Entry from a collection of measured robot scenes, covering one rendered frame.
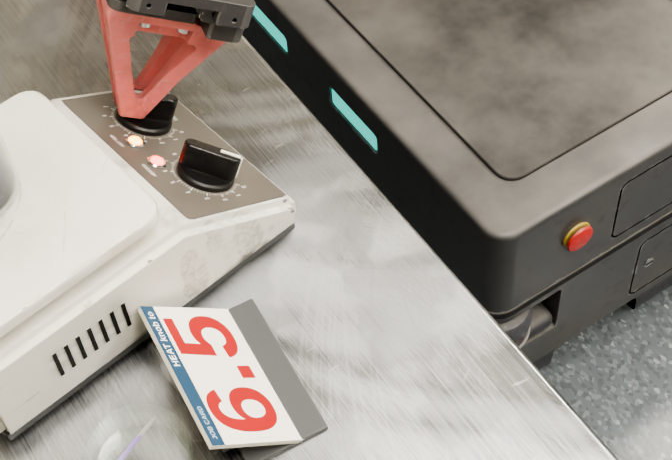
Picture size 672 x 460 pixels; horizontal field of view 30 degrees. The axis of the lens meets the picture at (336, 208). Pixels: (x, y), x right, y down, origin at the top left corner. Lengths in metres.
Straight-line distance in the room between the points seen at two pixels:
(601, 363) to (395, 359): 0.90
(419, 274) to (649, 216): 0.70
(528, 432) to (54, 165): 0.28
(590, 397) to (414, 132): 0.43
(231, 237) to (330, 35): 0.72
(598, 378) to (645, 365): 0.06
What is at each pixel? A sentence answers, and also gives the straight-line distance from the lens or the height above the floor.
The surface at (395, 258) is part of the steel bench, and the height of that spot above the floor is 0.75.
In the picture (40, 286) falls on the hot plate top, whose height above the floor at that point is 0.84.
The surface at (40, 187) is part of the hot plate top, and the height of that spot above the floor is 0.84.
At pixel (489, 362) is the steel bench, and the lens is 0.67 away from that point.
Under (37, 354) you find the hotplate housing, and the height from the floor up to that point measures 0.81.
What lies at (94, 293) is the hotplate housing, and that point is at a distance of 0.63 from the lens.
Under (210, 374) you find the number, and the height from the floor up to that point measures 0.78.
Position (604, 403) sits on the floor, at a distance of 1.52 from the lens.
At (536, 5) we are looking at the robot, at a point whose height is 0.37.
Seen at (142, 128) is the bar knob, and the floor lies 0.81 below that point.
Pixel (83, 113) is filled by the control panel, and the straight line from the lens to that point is 0.71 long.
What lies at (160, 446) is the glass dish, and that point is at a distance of 0.65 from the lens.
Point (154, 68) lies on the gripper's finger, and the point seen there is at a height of 0.82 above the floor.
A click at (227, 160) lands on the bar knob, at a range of 0.67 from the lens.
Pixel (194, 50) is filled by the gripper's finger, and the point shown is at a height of 0.85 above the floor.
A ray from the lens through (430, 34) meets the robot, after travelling 1.36.
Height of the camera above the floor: 1.33
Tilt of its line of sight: 53 degrees down
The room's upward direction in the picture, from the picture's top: 5 degrees counter-clockwise
